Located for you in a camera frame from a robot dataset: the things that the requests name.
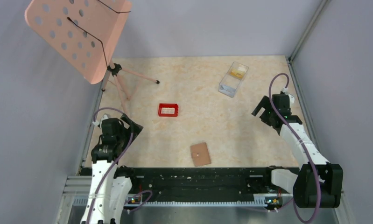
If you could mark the silver VIP card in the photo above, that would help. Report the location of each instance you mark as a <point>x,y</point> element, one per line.
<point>226,90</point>

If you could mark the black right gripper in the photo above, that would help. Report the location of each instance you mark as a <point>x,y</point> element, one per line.
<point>264,103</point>

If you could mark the gold VIP card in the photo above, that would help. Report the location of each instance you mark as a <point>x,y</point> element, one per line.
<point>239,74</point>

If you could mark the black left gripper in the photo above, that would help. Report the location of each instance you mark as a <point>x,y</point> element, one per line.
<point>133,128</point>

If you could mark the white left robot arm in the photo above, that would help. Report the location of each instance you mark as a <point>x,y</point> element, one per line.
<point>108,192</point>

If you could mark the clear acrylic card box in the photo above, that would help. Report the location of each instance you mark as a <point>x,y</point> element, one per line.
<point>232,81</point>

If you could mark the red plastic box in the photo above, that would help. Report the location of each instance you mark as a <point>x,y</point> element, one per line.
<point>168,110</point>

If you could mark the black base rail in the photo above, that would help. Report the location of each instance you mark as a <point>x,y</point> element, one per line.
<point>201,185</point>

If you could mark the brown leather card holder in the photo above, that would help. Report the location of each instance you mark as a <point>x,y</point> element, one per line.
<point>200,154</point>

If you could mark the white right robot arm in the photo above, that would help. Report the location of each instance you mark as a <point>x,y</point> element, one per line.
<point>318,180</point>

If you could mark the pink perforated music stand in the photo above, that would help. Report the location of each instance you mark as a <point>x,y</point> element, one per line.
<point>85,33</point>

